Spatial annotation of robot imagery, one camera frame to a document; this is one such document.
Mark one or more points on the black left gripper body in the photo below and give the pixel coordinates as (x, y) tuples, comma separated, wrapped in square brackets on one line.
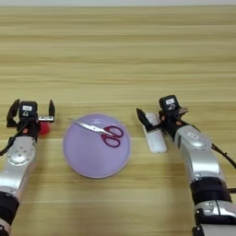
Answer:
[(30, 126)]

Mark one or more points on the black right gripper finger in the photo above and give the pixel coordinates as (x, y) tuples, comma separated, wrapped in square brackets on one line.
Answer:
[(145, 120), (183, 110)]

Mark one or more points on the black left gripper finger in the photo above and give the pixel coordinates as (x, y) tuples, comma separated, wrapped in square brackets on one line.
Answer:
[(51, 110), (13, 112)]

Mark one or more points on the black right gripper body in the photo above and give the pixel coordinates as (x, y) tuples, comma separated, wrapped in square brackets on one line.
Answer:
[(171, 124)]

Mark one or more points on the small red object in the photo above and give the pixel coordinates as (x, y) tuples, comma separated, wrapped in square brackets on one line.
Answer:
[(45, 127)]

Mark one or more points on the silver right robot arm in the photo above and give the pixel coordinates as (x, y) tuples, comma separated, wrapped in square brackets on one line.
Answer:
[(202, 172)]

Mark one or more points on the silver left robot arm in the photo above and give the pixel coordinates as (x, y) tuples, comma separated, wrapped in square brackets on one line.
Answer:
[(17, 169)]

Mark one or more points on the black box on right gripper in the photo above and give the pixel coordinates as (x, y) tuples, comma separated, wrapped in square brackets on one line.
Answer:
[(169, 103)]

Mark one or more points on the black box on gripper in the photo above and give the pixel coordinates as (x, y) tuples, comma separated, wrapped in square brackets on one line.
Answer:
[(169, 103), (28, 110)]

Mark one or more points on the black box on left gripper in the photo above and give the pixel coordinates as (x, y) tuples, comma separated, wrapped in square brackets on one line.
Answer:
[(28, 110)]

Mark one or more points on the white rectangular remote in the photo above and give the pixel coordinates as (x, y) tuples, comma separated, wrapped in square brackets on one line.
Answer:
[(156, 138)]

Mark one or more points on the purple round plate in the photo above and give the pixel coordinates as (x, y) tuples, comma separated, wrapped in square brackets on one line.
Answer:
[(92, 156)]

